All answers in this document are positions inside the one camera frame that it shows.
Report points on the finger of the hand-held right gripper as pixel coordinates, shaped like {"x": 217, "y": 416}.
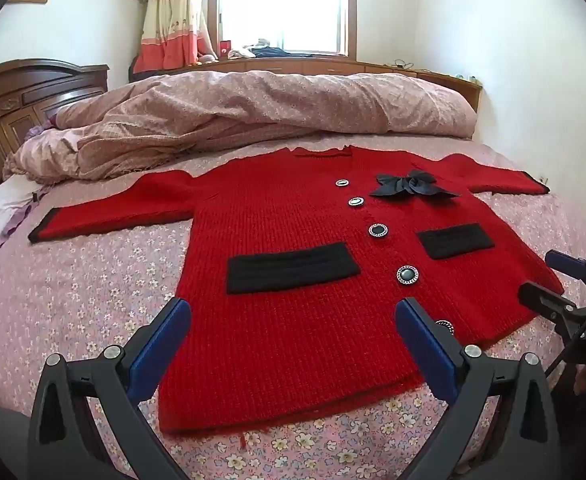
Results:
{"x": 543, "y": 300}
{"x": 560, "y": 261}

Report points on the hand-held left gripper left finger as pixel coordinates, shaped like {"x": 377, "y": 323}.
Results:
{"x": 165, "y": 337}

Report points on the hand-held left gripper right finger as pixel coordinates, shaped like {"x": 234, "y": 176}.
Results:
{"x": 423, "y": 340}

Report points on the red knitted cardigan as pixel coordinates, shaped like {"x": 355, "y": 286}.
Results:
{"x": 283, "y": 210}

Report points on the pink floral bed sheet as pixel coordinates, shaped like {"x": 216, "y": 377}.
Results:
{"x": 73, "y": 300}

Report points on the pink quilt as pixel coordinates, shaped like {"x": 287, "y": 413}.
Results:
{"x": 273, "y": 100}

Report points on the dark wooden headboard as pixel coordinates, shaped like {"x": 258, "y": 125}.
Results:
{"x": 13, "y": 110}

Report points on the small red box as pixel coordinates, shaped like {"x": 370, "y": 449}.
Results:
{"x": 225, "y": 49}

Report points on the white cloth pile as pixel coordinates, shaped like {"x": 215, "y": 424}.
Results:
{"x": 245, "y": 51}

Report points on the dark blue cloth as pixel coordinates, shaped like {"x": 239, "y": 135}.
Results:
{"x": 275, "y": 52}

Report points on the cream and red curtain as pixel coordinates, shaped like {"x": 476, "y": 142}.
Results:
{"x": 173, "y": 15}

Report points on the wooden framed window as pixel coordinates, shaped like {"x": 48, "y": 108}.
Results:
{"x": 283, "y": 5}

